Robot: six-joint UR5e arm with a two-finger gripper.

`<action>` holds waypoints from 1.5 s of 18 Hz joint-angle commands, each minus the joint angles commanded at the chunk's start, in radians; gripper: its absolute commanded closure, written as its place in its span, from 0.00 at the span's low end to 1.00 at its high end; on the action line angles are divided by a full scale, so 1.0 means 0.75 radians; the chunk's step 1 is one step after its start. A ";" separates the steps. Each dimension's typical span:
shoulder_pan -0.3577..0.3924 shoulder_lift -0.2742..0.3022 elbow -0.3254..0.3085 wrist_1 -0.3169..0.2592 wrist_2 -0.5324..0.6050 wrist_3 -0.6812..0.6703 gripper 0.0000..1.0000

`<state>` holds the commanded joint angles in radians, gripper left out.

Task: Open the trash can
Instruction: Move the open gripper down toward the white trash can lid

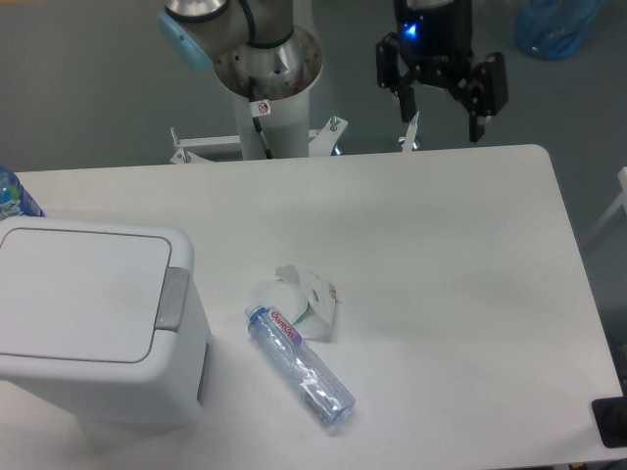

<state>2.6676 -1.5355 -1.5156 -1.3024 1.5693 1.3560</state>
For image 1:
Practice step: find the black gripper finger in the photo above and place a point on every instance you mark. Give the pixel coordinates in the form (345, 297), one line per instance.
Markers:
(387, 52)
(482, 91)

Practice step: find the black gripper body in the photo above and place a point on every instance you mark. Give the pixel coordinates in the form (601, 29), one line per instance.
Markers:
(435, 39)

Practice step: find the white push-lid trash can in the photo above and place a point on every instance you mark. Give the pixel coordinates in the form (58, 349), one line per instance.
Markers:
(104, 319)

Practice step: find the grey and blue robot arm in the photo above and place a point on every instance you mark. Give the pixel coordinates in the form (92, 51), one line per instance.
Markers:
(206, 30)

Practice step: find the blue plastic bag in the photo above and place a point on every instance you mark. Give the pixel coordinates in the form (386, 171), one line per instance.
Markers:
(554, 30)

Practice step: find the crumpled white paper packaging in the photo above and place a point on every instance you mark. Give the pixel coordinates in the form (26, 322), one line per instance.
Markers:
(305, 299)

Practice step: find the clear empty plastic bottle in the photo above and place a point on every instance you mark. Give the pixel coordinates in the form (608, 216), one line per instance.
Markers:
(327, 398)

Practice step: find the black device at table edge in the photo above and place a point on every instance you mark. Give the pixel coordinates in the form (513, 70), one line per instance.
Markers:
(610, 416)

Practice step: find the blue labelled bottle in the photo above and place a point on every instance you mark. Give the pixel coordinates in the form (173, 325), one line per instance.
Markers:
(15, 200)

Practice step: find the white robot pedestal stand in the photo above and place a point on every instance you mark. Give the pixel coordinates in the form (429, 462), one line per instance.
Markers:
(270, 91)

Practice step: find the white furniture frame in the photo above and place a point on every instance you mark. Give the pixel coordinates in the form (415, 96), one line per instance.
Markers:
(611, 217)

